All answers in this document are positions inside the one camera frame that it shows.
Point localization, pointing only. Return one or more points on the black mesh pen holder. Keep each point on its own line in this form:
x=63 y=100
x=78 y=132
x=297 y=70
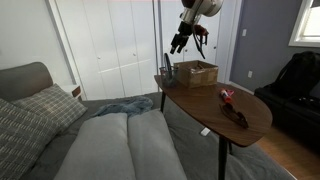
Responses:
x=168 y=79

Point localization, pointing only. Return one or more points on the white light switch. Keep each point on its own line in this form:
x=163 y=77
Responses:
x=244 y=32

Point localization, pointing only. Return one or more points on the white closet door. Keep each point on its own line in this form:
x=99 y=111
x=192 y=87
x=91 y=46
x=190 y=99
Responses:
x=166 y=20
x=110 y=43

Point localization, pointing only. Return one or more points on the long black table leg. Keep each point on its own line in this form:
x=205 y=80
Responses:
x=222 y=160

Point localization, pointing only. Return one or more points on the black backpack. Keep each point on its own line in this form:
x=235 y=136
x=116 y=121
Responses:
x=300 y=71

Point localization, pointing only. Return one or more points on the grey striped pillow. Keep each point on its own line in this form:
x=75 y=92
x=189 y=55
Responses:
x=20 y=140

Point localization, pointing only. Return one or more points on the cardboard box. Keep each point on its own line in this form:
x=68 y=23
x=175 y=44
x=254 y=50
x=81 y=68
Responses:
x=196 y=76

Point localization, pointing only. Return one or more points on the light grey long cushion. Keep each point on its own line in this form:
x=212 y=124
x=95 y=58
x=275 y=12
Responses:
x=96 y=150
x=153 y=146

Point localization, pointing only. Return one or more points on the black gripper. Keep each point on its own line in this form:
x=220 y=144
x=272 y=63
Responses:
x=185 y=29

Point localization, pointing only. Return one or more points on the black round paddle tool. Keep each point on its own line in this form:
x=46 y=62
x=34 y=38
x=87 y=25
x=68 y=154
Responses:
x=167 y=61

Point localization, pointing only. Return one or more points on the black couch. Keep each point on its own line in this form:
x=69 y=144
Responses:
x=290 y=113

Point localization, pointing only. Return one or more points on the grey plaid pillow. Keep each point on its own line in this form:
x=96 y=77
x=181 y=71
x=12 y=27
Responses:
x=50 y=105

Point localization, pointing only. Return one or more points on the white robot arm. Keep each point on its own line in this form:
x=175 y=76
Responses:
x=206 y=6

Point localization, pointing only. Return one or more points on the red and black wrist camera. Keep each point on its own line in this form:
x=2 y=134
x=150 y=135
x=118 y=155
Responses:
x=201 y=30

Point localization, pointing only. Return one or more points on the white wooden nightstand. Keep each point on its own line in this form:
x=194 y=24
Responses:
x=74 y=90

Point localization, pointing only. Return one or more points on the white framed window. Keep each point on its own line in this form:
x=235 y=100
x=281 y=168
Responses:
x=308 y=23

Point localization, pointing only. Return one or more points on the grey sofa bed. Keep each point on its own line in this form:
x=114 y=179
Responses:
x=196 y=146

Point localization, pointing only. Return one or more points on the grey upholstered backrest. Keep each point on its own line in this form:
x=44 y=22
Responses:
x=23 y=80

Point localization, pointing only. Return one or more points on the blue grey blanket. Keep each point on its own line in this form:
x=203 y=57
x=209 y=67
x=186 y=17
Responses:
x=128 y=106

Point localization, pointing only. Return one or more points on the white wall outlet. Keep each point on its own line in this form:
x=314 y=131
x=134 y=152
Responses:
x=250 y=74

